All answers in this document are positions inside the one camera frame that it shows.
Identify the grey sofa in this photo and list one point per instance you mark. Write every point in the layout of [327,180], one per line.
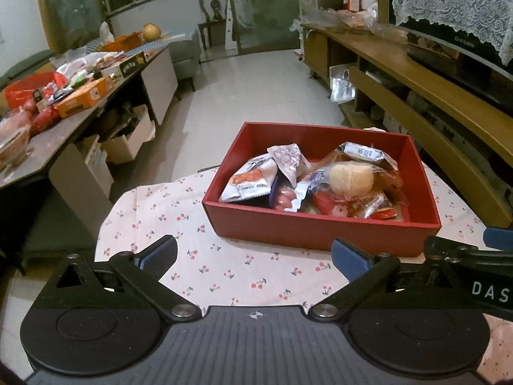
[185,54]

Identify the white storage box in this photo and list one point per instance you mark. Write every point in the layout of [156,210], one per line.
[124,146]

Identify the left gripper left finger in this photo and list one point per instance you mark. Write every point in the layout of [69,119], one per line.
[141,273]

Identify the white spicy strip packet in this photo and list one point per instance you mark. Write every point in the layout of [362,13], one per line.
[254,179]

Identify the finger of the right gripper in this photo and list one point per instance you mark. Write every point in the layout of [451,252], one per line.
[499,238]
[441,249]

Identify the wooden tv cabinet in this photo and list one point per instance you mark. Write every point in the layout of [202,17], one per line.
[323,45]

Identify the blue orange chicken leg packet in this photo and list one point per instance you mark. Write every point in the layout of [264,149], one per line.
[332,196]

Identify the white lace cloth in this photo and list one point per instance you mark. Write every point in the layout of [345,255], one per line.
[489,21]

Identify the black snack box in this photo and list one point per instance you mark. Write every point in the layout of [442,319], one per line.
[131,64]

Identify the small orange pastry packet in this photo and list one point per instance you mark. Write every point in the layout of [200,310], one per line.
[364,206]

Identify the red plastic bag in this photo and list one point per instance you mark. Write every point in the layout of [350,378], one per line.
[17,93]

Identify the silver snack packet red logo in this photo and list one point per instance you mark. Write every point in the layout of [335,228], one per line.
[291,161]

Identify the cherry print tablecloth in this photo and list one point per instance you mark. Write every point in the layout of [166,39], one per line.
[211,270]

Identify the red cardboard box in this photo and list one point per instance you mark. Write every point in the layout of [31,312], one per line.
[403,235]

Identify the clear round cake packet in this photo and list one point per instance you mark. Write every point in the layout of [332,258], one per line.
[390,181]

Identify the orange cardboard box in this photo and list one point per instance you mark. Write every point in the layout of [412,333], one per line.
[85,97]

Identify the red yellow snack packet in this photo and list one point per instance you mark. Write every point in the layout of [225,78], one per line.
[385,213]

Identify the yellow pomelo fruit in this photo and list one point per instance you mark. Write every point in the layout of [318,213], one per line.
[151,32]

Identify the silver gift bag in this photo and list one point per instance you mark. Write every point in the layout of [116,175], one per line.
[342,90]

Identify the white wafer bar packet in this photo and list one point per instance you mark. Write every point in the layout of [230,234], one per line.
[367,154]

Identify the wooden chair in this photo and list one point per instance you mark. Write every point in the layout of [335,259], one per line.
[215,14]

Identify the television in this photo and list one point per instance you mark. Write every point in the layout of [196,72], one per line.
[463,59]

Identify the orange plastic basket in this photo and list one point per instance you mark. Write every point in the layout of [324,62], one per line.
[124,43]

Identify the blue foil snack packet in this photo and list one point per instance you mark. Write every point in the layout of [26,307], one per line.
[274,192]

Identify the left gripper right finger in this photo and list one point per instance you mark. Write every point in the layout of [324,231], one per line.
[366,274]

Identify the vacuum packed sausages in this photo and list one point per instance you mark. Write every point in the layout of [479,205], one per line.
[290,199]

